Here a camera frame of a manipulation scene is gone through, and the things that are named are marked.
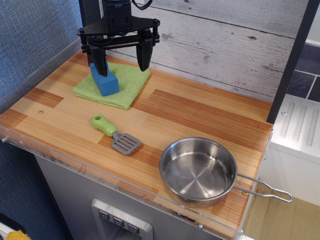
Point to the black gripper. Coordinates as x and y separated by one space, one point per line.
121 29

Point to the stainless steel pan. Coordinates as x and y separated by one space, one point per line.
199 172

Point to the green folded cloth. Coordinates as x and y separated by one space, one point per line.
131 80

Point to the clear acrylic edge guard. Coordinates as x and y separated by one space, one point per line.
131 183

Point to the blue wooden block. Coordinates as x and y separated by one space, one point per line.
107 85

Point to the silver dispenser panel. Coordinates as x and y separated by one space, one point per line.
115 224

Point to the white ridged appliance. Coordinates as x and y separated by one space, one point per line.
292 159

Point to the yellow object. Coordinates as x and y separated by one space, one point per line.
17 235

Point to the green handled grey spatula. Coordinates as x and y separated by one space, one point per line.
123 143

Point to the black right post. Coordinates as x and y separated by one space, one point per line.
302 34

